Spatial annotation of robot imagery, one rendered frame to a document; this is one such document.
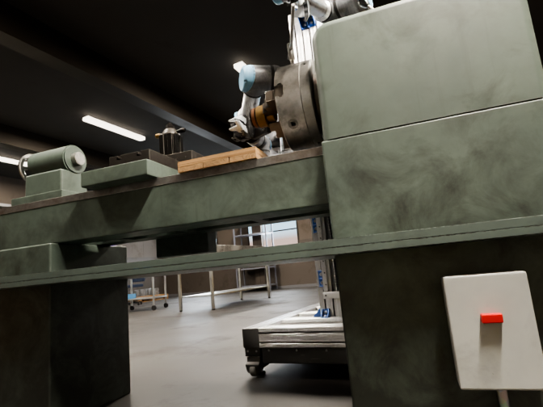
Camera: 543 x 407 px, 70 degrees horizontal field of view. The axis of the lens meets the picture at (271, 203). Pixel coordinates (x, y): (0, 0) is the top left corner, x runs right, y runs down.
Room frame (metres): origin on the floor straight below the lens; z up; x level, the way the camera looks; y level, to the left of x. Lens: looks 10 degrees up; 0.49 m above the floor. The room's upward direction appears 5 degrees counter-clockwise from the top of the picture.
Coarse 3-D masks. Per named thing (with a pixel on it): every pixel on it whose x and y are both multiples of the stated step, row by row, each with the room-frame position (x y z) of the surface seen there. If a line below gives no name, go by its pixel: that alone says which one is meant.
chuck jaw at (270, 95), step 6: (270, 90) 1.27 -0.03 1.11; (276, 90) 1.25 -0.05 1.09; (282, 90) 1.24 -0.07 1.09; (270, 96) 1.27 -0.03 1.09; (264, 102) 1.32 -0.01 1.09; (270, 102) 1.28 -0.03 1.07; (264, 108) 1.35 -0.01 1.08; (270, 108) 1.32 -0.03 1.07; (264, 114) 1.37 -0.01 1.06; (270, 114) 1.37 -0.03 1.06
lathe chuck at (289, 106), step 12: (276, 72) 1.27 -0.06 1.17; (288, 72) 1.24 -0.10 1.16; (276, 84) 1.24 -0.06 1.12; (288, 84) 1.22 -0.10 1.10; (276, 96) 1.24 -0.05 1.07; (288, 96) 1.23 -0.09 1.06; (300, 96) 1.21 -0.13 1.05; (276, 108) 1.25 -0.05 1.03; (288, 108) 1.24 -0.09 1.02; (300, 108) 1.23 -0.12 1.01; (288, 120) 1.26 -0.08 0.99; (300, 120) 1.25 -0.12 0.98; (288, 132) 1.29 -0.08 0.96; (300, 132) 1.28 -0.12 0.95; (288, 144) 1.34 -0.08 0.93; (300, 144) 1.34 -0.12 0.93; (312, 144) 1.34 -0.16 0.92
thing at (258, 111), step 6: (252, 108) 1.41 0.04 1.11; (258, 108) 1.39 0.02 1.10; (252, 114) 1.39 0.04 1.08; (258, 114) 1.38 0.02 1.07; (276, 114) 1.43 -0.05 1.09; (252, 120) 1.40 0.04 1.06; (258, 120) 1.39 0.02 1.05; (264, 120) 1.39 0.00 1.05; (270, 120) 1.40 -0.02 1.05; (276, 120) 1.42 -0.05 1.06; (258, 126) 1.43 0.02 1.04; (264, 126) 1.42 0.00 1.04
